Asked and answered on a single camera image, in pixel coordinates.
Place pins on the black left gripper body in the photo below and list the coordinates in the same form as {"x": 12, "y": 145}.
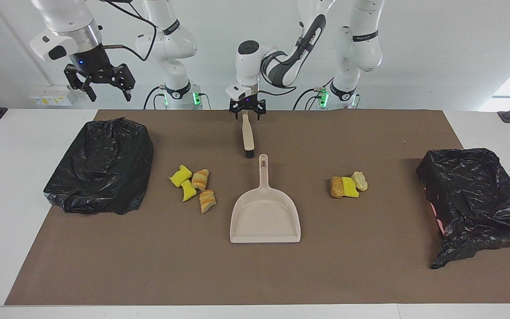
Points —
{"x": 248, "y": 104}

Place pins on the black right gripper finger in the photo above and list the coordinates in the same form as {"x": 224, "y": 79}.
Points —
{"x": 128, "y": 91}
{"x": 86, "y": 88}

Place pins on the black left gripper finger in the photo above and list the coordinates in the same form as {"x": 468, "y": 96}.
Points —
{"x": 237, "y": 114}
{"x": 260, "y": 114}

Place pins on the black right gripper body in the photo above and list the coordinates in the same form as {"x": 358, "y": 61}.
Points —
{"x": 98, "y": 71}

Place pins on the beige brush with black bristles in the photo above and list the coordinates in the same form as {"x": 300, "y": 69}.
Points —
{"x": 248, "y": 133}

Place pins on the striped orange croissant piece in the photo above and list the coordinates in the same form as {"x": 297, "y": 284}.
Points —
{"x": 207, "y": 200}
{"x": 200, "y": 180}

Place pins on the large yellow green sponge piece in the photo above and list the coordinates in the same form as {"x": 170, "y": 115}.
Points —
{"x": 179, "y": 177}

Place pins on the small yellow green sponge piece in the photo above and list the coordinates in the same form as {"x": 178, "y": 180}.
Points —
{"x": 187, "y": 191}

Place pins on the beige plastic dustpan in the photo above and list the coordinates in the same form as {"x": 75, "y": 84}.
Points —
{"x": 264, "y": 217}

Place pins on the brown bread nugget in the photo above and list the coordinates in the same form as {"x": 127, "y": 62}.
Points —
{"x": 337, "y": 188}

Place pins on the yellow sponge wedge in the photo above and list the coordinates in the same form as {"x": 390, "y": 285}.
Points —
{"x": 350, "y": 188}

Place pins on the pale bread piece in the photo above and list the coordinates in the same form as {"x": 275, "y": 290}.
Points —
{"x": 361, "y": 180}

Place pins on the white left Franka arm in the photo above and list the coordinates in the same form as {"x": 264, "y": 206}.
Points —
{"x": 361, "y": 44}

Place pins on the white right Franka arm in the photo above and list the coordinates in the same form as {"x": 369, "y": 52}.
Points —
{"x": 171, "y": 44}

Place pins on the black bag lined bin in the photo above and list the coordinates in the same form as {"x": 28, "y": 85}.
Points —
{"x": 100, "y": 168}

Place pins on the pink plastic bin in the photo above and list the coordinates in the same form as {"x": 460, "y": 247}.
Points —
{"x": 439, "y": 223}

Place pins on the black bag over pink bin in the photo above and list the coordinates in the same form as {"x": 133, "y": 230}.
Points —
{"x": 472, "y": 195}

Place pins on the brown paper table mat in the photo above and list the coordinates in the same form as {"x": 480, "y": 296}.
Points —
{"x": 281, "y": 274}

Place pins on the white wall outlet box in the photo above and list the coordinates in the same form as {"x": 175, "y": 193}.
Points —
{"x": 51, "y": 95}

